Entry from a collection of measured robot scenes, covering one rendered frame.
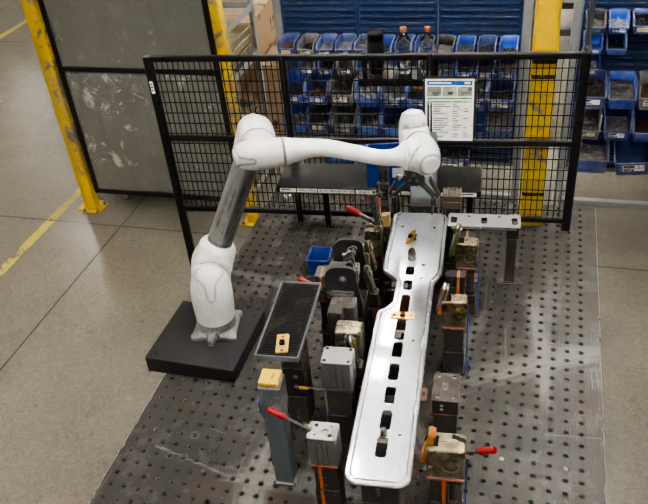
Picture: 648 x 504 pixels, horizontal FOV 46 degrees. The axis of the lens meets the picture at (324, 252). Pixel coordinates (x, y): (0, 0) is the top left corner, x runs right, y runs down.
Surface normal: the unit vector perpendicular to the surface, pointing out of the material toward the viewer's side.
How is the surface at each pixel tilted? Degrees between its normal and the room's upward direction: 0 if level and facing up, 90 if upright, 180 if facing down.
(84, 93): 89
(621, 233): 0
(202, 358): 2
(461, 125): 90
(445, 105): 90
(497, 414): 0
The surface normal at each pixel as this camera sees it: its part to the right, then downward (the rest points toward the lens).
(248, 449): -0.08, -0.81
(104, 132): -0.29, 0.58
